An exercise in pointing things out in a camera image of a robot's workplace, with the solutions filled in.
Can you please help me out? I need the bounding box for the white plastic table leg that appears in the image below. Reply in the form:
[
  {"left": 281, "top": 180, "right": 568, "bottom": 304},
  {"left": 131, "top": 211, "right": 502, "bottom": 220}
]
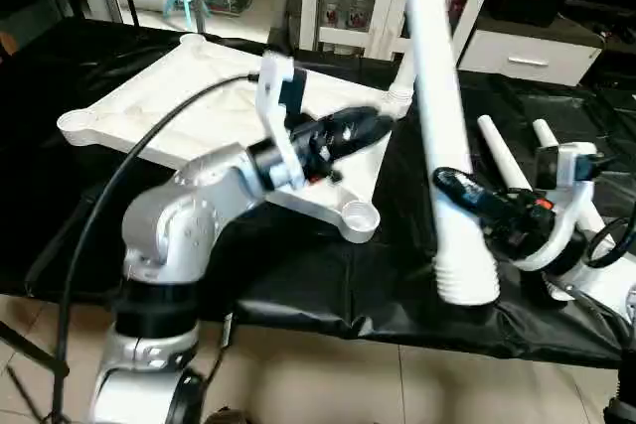
[
  {"left": 398, "top": 0, "right": 502, "bottom": 307},
  {"left": 382, "top": 0, "right": 464, "bottom": 119},
  {"left": 477, "top": 113, "right": 535, "bottom": 194},
  {"left": 532, "top": 117, "right": 609, "bottom": 238}
]

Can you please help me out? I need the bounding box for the white plastic table top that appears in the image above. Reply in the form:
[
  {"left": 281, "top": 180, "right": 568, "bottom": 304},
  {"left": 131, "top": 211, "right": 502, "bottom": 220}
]
[{"left": 56, "top": 33, "right": 414, "bottom": 245}]

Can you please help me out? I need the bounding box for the black work mat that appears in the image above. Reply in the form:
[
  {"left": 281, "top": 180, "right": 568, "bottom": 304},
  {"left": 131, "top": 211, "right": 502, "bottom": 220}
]
[{"left": 0, "top": 15, "right": 636, "bottom": 370}]

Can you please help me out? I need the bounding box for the white drawer unit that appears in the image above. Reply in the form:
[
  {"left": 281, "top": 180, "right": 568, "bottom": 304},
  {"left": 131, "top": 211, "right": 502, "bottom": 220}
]
[{"left": 457, "top": 25, "right": 604, "bottom": 89}]

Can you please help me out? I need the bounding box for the black tripod leg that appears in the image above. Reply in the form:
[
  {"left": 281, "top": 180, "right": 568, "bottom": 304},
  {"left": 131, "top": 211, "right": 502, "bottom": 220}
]
[{"left": 0, "top": 323, "right": 73, "bottom": 424}]

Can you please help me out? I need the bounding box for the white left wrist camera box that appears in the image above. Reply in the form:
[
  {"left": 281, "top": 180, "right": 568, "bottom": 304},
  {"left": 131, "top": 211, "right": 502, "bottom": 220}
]
[{"left": 252, "top": 51, "right": 311, "bottom": 194}]

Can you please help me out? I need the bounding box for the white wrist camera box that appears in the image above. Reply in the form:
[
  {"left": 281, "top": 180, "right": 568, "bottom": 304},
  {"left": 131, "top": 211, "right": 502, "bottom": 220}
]
[
  {"left": 252, "top": 51, "right": 311, "bottom": 194},
  {"left": 511, "top": 142, "right": 604, "bottom": 274}
]

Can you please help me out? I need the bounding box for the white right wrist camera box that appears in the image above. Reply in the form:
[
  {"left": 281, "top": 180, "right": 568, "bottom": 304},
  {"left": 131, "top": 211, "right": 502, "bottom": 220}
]
[{"left": 511, "top": 142, "right": 604, "bottom": 274}]

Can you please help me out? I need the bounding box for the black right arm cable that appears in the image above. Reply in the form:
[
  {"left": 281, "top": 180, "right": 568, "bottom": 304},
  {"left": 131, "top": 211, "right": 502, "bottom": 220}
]
[{"left": 582, "top": 213, "right": 636, "bottom": 270}]

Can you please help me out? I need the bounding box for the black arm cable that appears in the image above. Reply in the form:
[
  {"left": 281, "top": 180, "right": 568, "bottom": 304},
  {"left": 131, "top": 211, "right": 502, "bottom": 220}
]
[
  {"left": 582, "top": 213, "right": 636, "bottom": 270},
  {"left": 52, "top": 72, "right": 263, "bottom": 424}
]

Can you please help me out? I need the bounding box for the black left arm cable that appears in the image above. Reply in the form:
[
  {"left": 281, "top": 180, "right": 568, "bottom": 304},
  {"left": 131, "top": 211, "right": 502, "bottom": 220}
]
[{"left": 52, "top": 72, "right": 263, "bottom": 424}]

